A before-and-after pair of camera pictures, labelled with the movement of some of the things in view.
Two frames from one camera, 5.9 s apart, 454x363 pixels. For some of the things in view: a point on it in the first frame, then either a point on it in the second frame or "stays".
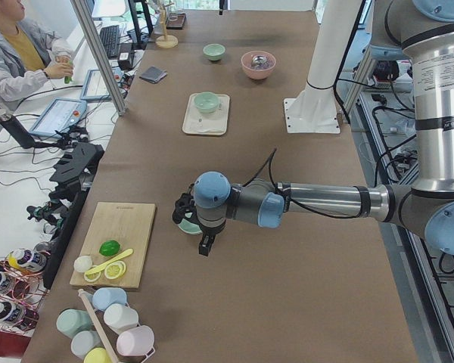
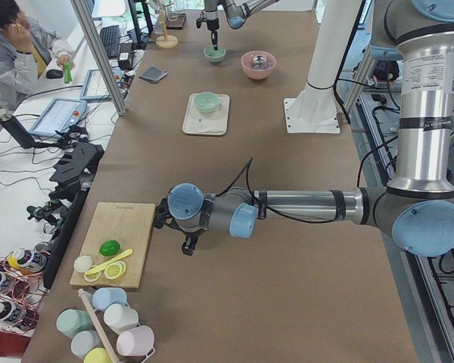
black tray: (175, 20) stays
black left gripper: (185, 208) -> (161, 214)
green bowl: (214, 52) stays
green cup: (69, 321) stays
